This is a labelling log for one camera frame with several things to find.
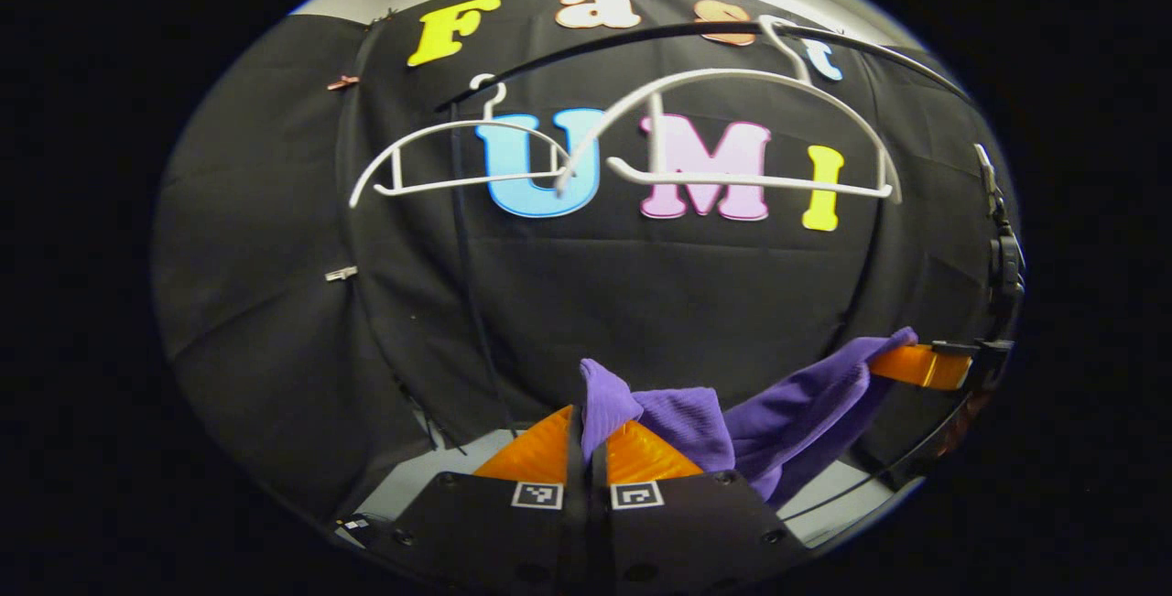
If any purple corduroy shirt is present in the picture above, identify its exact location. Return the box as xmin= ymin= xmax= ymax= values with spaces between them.
xmin=579 ymin=326 xmax=919 ymax=510

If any white plastic hanger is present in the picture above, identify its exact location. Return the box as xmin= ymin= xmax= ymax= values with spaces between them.
xmin=554 ymin=15 xmax=905 ymax=206
xmin=348 ymin=72 xmax=573 ymax=210

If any black backdrop cloth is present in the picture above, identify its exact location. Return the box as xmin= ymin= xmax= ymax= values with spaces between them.
xmin=151 ymin=0 xmax=1022 ymax=524

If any black clothes rack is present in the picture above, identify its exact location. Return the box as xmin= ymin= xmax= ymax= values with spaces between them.
xmin=435 ymin=19 xmax=985 ymax=524

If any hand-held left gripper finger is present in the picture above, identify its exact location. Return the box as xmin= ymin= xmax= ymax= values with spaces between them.
xmin=389 ymin=404 xmax=589 ymax=596
xmin=588 ymin=417 xmax=814 ymax=596

